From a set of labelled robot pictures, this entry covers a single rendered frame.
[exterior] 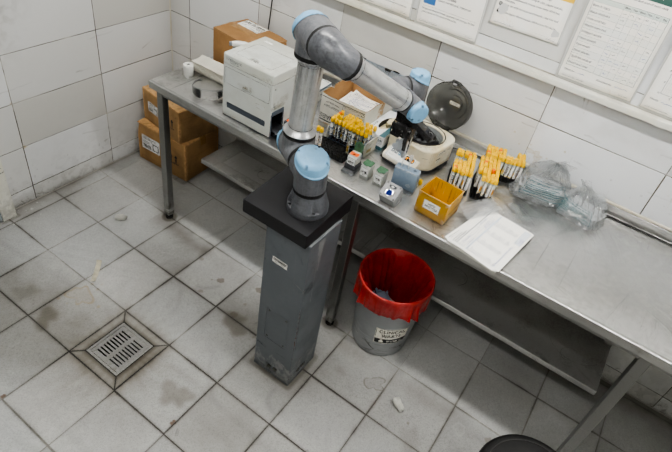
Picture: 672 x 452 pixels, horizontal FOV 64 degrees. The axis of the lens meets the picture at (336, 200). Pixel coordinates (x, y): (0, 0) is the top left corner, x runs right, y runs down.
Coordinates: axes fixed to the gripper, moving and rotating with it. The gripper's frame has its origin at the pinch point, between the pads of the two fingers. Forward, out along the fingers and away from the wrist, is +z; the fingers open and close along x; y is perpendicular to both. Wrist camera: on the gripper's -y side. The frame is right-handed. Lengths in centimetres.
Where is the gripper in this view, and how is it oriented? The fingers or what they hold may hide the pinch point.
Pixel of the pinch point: (404, 155)
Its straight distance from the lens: 214.4
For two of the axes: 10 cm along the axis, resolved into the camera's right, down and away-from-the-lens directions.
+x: -4.7, 5.0, -7.3
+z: -1.5, 7.7, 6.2
